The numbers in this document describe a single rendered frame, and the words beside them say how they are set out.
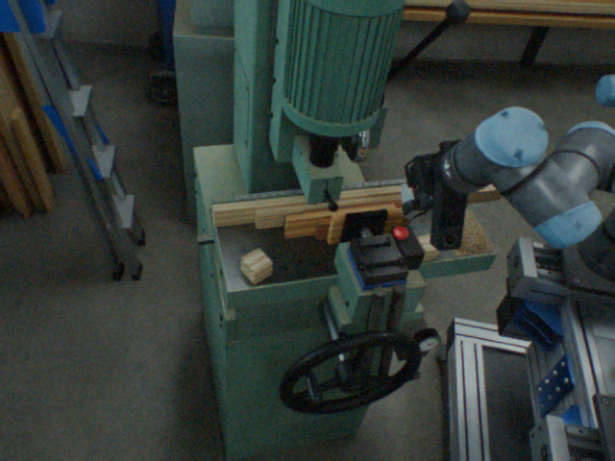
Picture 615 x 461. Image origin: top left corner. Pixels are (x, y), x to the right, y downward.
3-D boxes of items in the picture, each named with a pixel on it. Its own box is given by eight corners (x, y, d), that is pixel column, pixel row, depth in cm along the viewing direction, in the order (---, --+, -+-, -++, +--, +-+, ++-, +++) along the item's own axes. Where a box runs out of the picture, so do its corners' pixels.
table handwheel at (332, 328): (455, 358, 108) (357, 425, 122) (416, 278, 121) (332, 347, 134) (352, 334, 90) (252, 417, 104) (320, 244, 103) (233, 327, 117)
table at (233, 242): (233, 351, 105) (233, 333, 101) (210, 233, 124) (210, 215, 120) (510, 303, 120) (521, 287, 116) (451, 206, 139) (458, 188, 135)
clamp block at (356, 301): (348, 323, 109) (356, 297, 102) (330, 270, 117) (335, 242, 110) (417, 312, 112) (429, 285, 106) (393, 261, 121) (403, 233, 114)
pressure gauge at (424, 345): (412, 357, 135) (420, 340, 129) (406, 344, 137) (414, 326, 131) (435, 353, 136) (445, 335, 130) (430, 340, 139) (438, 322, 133)
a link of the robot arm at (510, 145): (530, 178, 66) (481, 126, 66) (481, 203, 76) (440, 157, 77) (568, 139, 68) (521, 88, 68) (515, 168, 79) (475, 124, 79)
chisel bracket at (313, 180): (306, 210, 112) (310, 180, 106) (290, 165, 121) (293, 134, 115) (340, 206, 114) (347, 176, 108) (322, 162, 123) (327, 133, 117)
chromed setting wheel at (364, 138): (353, 175, 125) (362, 132, 116) (337, 141, 133) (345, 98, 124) (365, 174, 126) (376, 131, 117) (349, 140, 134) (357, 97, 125)
